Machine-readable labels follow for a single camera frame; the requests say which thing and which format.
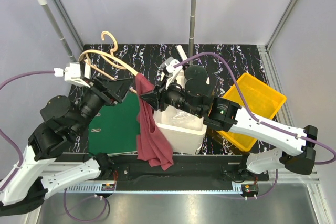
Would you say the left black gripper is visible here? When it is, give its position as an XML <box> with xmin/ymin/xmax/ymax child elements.
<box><xmin>74</xmin><ymin>73</ymin><xmax>136</xmax><ymax>135</ymax></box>

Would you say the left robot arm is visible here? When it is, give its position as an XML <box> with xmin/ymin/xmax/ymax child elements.
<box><xmin>1</xmin><ymin>77</ymin><xmax>133</xmax><ymax>216</ymax></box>

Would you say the beige wooden clothes hanger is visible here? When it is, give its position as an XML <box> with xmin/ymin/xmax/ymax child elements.
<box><xmin>78</xmin><ymin>30</ymin><xmax>138</xmax><ymax>81</ymax></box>

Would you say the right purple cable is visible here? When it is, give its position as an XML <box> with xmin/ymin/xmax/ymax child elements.
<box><xmin>173</xmin><ymin>52</ymin><xmax>336</xmax><ymax>166</ymax></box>

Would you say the maroon tank top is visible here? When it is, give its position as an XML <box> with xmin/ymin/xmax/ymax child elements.
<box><xmin>135</xmin><ymin>73</ymin><xmax>174</xmax><ymax>170</ymax></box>

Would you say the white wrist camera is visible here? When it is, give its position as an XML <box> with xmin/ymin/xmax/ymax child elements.
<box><xmin>54</xmin><ymin>62</ymin><xmax>90</xmax><ymax>88</ymax></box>
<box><xmin>160</xmin><ymin>57</ymin><xmax>183</xmax><ymax>89</ymax></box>

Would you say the dark green mug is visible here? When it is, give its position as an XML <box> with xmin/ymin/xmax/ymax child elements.
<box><xmin>184</xmin><ymin>65</ymin><xmax>208</xmax><ymax>82</ymax></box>

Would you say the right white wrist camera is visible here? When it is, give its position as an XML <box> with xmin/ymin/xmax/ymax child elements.
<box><xmin>160</xmin><ymin>57</ymin><xmax>183</xmax><ymax>89</ymax></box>

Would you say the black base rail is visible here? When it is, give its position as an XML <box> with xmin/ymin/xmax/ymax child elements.
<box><xmin>48</xmin><ymin>153</ymin><xmax>269</xmax><ymax>194</ymax></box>

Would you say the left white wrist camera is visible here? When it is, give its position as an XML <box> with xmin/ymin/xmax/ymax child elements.
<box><xmin>54</xmin><ymin>62</ymin><xmax>90</xmax><ymax>88</ymax></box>

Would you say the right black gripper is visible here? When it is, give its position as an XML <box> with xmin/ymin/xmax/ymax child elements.
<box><xmin>139</xmin><ymin>74</ymin><xmax>203</xmax><ymax>118</ymax></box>

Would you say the aluminium frame post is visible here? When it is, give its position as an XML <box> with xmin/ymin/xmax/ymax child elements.
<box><xmin>265</xmin><ymin>0</ymin><xmax>298</xmax><ymax>51</ymax></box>

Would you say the purple cable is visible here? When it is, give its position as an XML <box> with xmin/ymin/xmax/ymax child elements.
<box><xmin>0</xmin><ymin>69</ymin><xmax>56</xmax><ymax>183</ymax></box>
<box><xmin>173</xmin><ymin>52</ymin><xmax>336</xmax><ymax>166</ymax></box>

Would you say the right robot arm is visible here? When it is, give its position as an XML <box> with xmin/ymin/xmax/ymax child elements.
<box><xmin>140</xmin><ymin>77</ymin><xmax>317</xmax><ymax>180</ymax></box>

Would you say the green binder folder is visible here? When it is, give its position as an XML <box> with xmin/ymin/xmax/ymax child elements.
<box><xmin>88</xmin><ymin>92</ymin><xmax>140</xmax><ymax>154</ymax></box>

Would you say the white styrofoam box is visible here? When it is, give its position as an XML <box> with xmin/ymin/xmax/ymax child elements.
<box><xmin>152</xmin><ymin>67</ymin><xmax>210</xmax><ymax>154</ymax></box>

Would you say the yellow plastic bin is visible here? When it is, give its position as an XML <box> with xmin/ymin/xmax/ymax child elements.
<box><xmin>219</xmin><ymin>73</ymin><xmax>287</xmax><ymax>152</ymax></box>

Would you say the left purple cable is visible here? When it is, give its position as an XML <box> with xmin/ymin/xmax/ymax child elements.
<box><xmin>0</xmin><ymin>69</ymin><xmax>56</xmax><ymax>183</ymax></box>

